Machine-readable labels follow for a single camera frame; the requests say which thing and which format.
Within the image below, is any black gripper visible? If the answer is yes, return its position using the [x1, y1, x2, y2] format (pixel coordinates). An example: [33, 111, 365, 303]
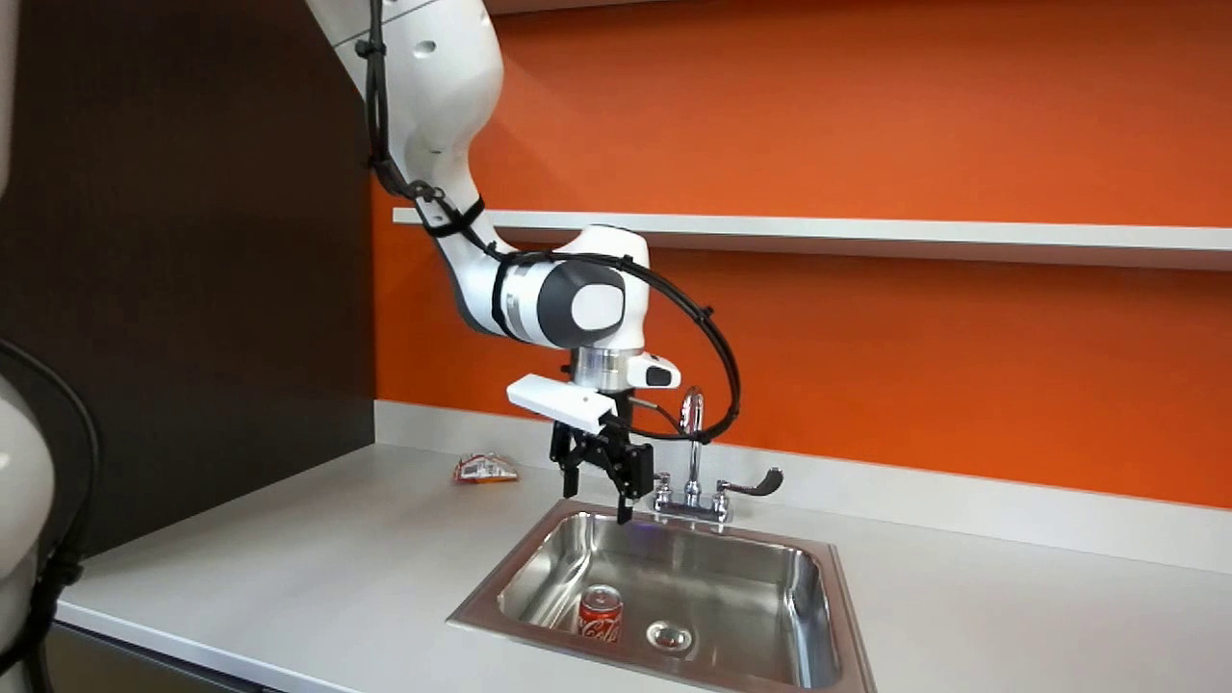
[548, 421, 662, 529]

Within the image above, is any red coca cola can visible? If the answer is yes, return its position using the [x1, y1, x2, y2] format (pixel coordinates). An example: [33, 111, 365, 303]
[569, 582, 630, 642]

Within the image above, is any round metal sink drain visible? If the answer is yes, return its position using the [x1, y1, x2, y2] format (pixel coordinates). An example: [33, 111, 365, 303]
[642, 622, 699, 654]

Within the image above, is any stainless steel sink basin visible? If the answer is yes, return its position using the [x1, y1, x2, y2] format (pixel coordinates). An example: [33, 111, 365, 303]
[445, 498, 882, 693]

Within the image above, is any crumpled snack wrapper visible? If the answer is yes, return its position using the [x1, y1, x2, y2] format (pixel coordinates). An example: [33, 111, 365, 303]
[454, 450, 522, 489]

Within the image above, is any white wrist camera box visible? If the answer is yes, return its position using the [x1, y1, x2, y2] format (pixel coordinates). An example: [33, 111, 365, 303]
[503, 370, 621, 439]

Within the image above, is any chrome two-handle faucet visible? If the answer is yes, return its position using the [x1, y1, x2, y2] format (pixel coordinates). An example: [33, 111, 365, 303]
[642, 384, 790, 539]

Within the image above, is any white wall shelf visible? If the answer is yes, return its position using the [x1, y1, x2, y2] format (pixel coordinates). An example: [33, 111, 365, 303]
[394, 206, 1232, 278]

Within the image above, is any thick black base cable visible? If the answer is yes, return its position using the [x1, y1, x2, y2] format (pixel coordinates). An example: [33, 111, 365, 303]
[0, 337, 103, 693]

